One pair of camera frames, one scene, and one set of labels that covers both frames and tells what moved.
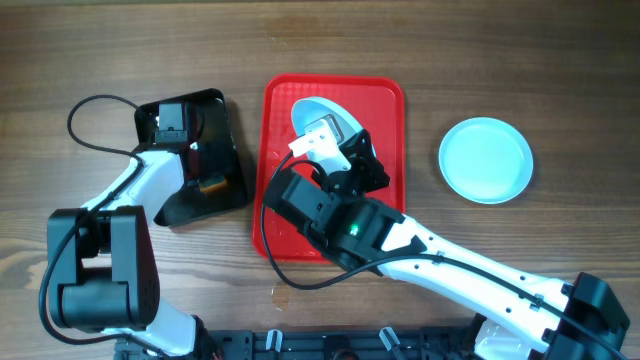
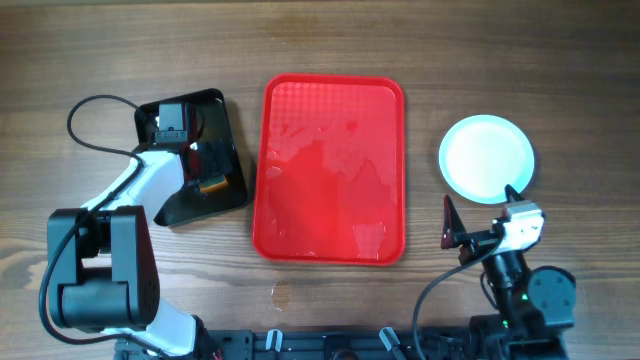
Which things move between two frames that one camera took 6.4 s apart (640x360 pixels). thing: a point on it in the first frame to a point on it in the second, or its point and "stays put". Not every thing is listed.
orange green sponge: x=212 y=183 stays put
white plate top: x=315 y=107 to x=481 y=155
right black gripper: x=359 y=150 to x=456 y=233
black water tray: x=213 y=181 stays put
